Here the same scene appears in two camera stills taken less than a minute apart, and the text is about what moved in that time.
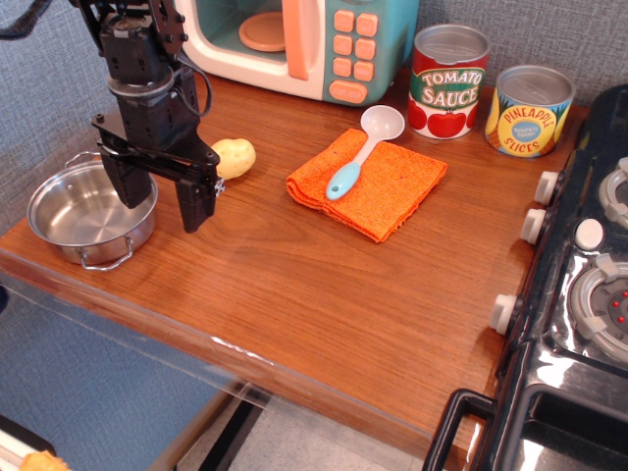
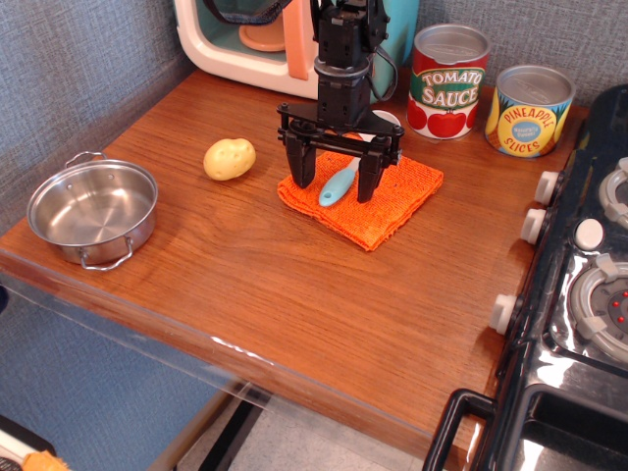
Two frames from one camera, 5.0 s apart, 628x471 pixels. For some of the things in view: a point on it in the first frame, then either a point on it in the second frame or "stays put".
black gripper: x=158 y=124 → x=342 y=116
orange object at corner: x=42 y=461 stays put
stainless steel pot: x=78 y=209 stays put
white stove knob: x=501 y=313 stays put
